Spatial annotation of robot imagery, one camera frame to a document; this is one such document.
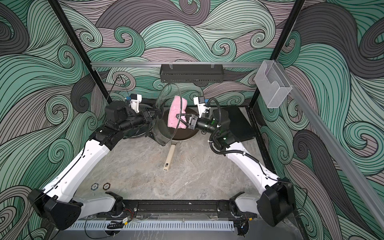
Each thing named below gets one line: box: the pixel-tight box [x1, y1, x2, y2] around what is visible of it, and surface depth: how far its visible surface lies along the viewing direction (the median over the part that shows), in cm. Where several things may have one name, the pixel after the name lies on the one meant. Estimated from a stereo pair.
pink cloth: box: [167, 95, 188, 129], surface depth 64 cm
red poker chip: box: [102, 182, 111, 191], surface depth 83 cm
